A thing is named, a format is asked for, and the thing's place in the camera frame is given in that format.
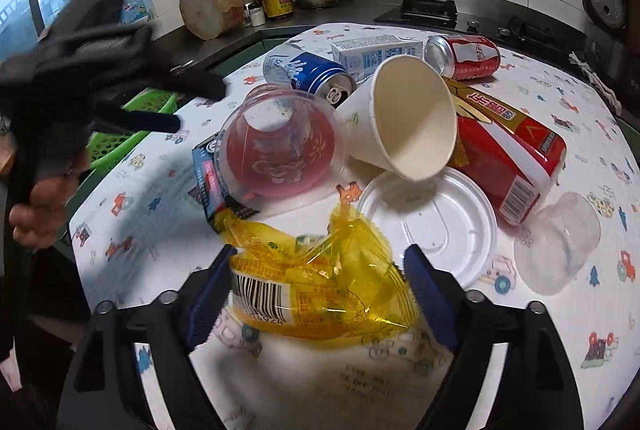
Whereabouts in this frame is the white plastic cup lid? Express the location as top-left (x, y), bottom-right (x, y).
top-left (357, 167), bottom-right (497, 288)

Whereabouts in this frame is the yellow plastic wrapper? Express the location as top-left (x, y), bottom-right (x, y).
top-left (222, 203), bottom-right (420, 341)

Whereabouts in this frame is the black red card box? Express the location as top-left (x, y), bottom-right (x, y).
top-left (192, 131), bottom-right (258, 233)

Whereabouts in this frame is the small clear plastic cup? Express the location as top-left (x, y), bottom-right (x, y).
top-left (514, 192), bottom-right (601, 296)

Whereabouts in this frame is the amber tea bottle red label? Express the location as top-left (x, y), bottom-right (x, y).
top-left (445, 78), bottom-right (566, 225)

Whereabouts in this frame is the clear red printed plastic cup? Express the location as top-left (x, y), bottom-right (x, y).
top-left (214, 85), bottom-right (347, 215)

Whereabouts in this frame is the white paper cup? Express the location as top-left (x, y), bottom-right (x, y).
top-left (336, 54), bottom-right (458, 182)

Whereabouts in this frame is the blue silver beer can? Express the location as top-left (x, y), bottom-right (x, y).
top-left (262, 42), bottom-right (357, 109)

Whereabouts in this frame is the red cola can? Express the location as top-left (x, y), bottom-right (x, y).
top-left (423, 35), bottom-right (501, 80)

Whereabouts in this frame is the white milk carton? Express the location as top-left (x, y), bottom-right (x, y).
top-left (332, 34), bottom-right (424, 83)

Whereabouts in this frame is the person's left hand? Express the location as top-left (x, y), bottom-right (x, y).
top-left (9, 150), bottom-right (90, 250)

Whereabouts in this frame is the white detergent jug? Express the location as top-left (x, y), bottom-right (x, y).
top-left (120, 0), bottom-right (150, 25)

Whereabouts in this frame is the green plastic mesh basket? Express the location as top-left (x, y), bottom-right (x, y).
top-left (84, 87), bottom-right (181, 176)

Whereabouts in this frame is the round wooden chopping block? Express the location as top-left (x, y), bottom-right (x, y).
top-left (179, 0), bottom-right (244, 40)

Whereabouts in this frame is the small white seasoning jar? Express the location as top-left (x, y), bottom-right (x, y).
top-left (248, 6), bottom-right (267, 27)

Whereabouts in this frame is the white cartoon print tablecloth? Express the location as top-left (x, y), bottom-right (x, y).
top-left (60, 23), bottom-right (639, 429)

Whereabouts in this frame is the black gas stove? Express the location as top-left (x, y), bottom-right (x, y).
top-left (374, 0), bottom-right (588, 58)

